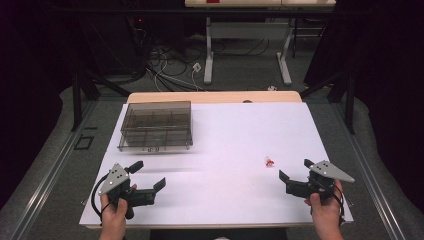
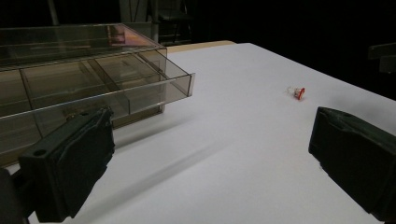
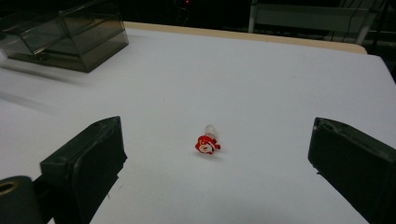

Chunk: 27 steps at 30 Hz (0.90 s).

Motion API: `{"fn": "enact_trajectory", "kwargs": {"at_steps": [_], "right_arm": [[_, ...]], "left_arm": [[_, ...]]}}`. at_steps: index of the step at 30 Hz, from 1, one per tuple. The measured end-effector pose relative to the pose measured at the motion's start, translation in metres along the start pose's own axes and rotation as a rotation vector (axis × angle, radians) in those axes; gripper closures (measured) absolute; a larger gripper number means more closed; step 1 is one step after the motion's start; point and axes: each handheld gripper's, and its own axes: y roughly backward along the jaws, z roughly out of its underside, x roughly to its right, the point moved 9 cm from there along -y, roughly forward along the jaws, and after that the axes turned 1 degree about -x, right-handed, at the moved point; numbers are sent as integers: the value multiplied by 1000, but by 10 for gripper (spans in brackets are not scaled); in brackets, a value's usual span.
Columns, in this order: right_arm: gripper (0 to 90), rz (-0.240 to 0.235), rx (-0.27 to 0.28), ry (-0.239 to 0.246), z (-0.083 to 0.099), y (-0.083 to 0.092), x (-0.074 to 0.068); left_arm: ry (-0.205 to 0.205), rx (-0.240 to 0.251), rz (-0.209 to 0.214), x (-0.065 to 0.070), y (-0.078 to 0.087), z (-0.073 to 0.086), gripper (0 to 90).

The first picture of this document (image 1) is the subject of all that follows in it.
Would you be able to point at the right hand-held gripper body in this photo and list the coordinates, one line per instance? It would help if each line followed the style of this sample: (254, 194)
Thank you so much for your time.
(328, 171)

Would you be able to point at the aluminium floor rail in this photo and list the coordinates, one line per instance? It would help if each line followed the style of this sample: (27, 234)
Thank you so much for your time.
(50, 173)
(373, 181)

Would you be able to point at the small white plug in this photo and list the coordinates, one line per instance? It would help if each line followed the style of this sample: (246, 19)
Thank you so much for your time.
(272, 88)

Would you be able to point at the black metal stand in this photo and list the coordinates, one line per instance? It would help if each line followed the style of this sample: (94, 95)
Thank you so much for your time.
(76, 103)
(349, 106)

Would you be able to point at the person's right hand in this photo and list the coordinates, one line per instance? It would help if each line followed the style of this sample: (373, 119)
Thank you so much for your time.
(326, 211)

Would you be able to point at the person's left hand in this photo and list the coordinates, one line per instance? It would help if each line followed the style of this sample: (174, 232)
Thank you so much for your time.
(114, 216)

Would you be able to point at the black equipment with red light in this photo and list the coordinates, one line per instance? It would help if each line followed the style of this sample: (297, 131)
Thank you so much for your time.
(110, 40)

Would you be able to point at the white-legged desk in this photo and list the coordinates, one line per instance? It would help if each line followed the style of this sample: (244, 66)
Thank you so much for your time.
(246, 31)

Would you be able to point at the white table cover sheet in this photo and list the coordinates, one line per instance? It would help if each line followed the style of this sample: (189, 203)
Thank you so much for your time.
(226, 160)

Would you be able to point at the black chair frame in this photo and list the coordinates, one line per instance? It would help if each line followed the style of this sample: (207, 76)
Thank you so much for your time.
(295, 36)

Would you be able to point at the red item on desk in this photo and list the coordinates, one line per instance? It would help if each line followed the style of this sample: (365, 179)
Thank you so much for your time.
(212, 1)

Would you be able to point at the transparent grey compartment box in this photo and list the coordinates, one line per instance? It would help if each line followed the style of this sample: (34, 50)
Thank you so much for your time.
(156, 126)

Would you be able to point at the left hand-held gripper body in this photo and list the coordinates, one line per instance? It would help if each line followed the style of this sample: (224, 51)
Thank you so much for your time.
(115, 180)

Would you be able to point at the small red and white item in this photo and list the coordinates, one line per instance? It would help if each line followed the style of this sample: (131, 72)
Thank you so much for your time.
(268, 162)

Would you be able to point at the dark curtain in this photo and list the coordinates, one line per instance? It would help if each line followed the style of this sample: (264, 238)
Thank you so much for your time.
(30, 83)
(390, 83)

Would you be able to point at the white power adapter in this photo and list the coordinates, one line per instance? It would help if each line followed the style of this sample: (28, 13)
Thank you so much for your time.
(196, 67)

